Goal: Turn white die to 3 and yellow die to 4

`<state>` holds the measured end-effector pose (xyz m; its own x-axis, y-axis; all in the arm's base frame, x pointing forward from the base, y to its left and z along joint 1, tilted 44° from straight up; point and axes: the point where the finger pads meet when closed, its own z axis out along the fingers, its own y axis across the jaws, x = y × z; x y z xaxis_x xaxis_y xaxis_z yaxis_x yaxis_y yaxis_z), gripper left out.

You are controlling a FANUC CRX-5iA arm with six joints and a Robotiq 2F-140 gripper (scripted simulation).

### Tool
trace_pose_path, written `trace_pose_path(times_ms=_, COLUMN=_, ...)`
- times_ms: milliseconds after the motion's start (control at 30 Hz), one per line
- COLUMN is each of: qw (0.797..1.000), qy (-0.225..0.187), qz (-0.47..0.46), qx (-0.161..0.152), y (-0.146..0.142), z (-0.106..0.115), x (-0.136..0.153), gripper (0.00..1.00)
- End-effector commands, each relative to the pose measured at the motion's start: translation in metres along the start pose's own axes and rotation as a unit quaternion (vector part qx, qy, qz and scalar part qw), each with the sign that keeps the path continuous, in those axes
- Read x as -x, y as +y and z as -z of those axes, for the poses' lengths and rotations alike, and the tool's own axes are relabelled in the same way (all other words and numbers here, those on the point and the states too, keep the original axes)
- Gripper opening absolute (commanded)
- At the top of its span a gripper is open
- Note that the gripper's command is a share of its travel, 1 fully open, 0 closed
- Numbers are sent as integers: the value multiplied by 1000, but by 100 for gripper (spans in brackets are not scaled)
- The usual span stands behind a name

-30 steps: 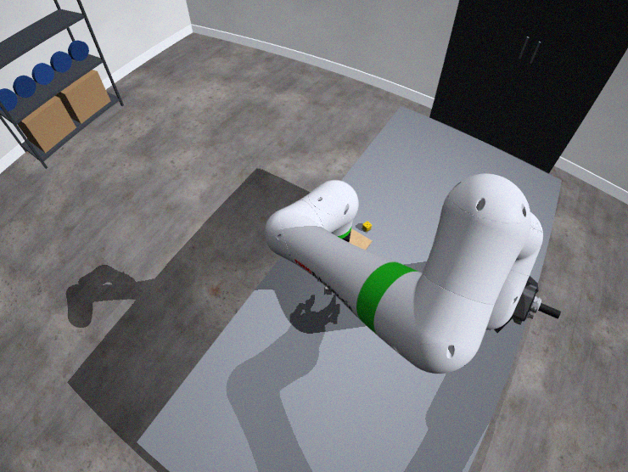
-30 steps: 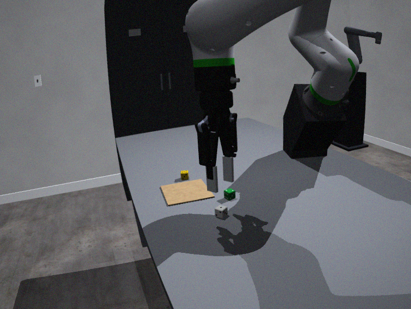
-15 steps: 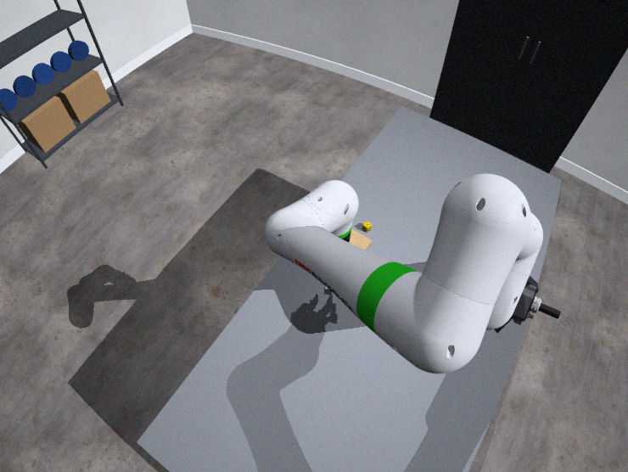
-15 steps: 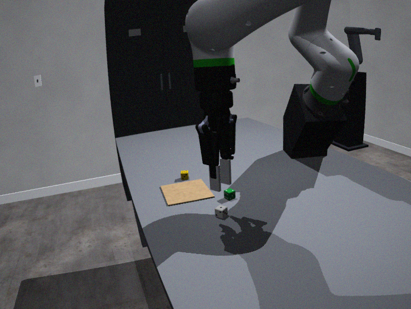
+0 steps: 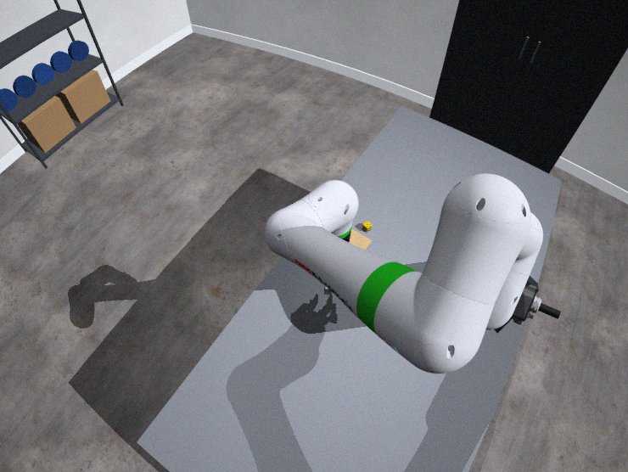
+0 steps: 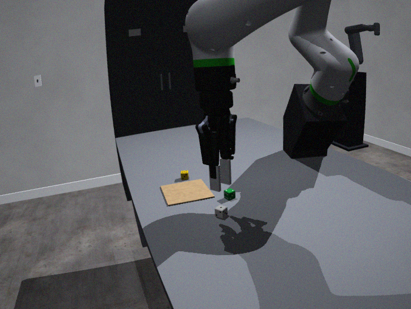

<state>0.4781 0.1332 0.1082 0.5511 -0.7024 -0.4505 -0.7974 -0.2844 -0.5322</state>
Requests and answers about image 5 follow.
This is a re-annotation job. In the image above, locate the tan square mat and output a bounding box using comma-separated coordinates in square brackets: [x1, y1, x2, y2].
[349, 229, 372, 250]

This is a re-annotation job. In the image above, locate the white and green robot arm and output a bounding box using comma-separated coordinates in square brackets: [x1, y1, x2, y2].
[265, 173, 561, 374]

